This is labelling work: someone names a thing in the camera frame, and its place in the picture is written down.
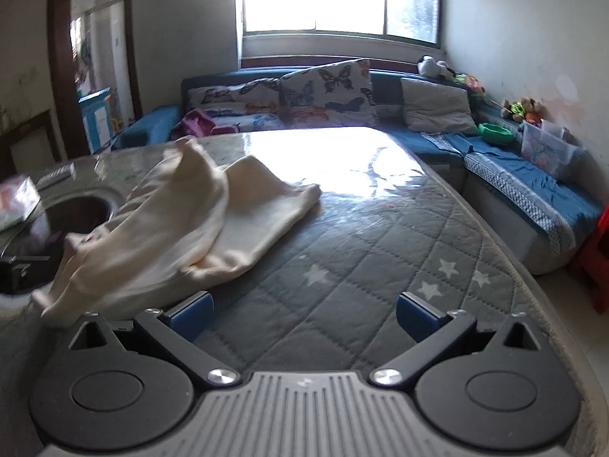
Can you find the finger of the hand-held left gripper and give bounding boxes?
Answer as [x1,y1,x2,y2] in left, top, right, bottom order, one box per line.
[0,253,51,294]

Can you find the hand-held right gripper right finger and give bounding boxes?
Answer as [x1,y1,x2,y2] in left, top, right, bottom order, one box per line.
[370,291,548,386]

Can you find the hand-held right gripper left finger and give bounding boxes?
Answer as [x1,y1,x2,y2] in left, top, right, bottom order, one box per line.
[69,290,241,386]

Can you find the cream sweatshirt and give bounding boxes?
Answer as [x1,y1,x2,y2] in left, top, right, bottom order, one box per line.
[31,136,323,327]

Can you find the white pink tissue pack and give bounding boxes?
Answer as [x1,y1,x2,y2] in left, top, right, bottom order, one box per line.
[0,176,43,235]

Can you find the black round induction cooktop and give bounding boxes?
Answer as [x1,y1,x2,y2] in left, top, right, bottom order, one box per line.
[0,194,116,296]

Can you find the grey remote control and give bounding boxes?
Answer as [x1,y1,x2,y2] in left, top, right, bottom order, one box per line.
[37,166,77,189]

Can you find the dark wooden chair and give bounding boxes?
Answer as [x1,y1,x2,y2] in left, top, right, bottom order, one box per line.
[0,109,60,177]

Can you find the blue sofa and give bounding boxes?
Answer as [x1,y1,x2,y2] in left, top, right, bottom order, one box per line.
[112,64,605,274]

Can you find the blue cabinet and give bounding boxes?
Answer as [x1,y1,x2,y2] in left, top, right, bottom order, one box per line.
[78,88,115,150]

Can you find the blue sofa cover cloth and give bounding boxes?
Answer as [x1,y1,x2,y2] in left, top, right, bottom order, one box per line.
[419,128,605,251]

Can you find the magenta cloth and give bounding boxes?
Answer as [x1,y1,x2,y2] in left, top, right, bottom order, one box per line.
[172,109,239,140]

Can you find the green plastic bowl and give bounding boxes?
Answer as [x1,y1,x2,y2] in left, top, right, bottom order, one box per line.
[478,123,515,146]

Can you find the clear plastic storage box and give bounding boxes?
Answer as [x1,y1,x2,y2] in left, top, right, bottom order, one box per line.
[521,120,586,179]

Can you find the grey pillow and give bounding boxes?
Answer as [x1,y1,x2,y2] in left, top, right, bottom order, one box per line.
[400,77,479,135]

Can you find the butterfly print pillow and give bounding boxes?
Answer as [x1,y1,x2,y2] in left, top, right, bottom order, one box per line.
[280,58,379,127]
[187,78,286,131]

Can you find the colourful plush toys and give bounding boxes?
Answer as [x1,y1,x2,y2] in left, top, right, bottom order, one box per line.
[502,97,543,125]

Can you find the orange green toy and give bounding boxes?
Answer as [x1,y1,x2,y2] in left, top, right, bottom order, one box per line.
[454,72,486,96]

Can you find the panda plush toy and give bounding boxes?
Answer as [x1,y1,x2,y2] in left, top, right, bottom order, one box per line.
[418,56,453,79]

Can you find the dark wooden door frame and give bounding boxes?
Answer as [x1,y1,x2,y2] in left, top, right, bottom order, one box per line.
[46,0,143,163]

